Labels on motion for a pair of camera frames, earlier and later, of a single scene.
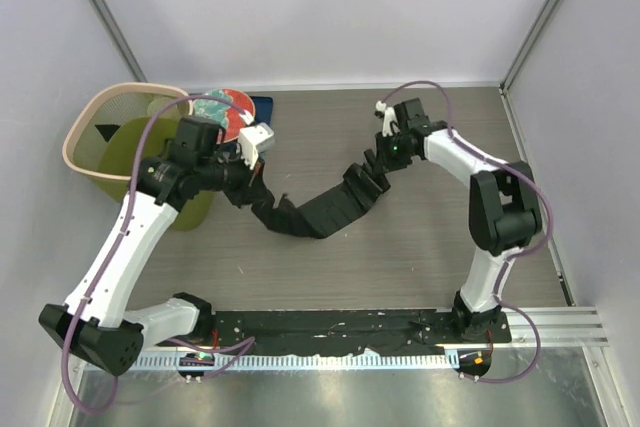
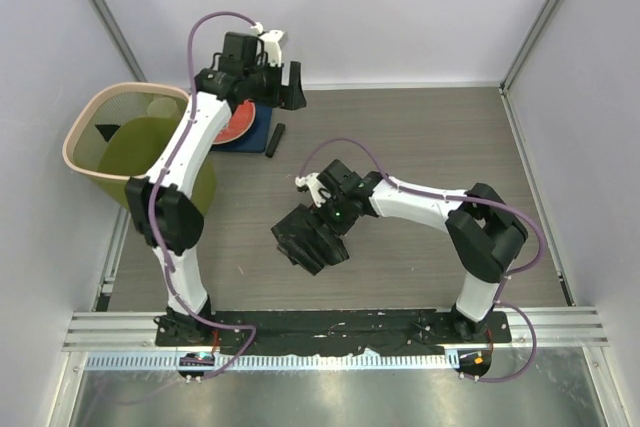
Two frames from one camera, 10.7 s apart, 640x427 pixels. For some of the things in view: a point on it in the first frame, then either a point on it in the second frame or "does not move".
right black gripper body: (393, 151) -> (336, 214)
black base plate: (340, 331) does not move
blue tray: (263, 113) does not move
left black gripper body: (238, 179) -> (265, 82)
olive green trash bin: (105, 140) does not move
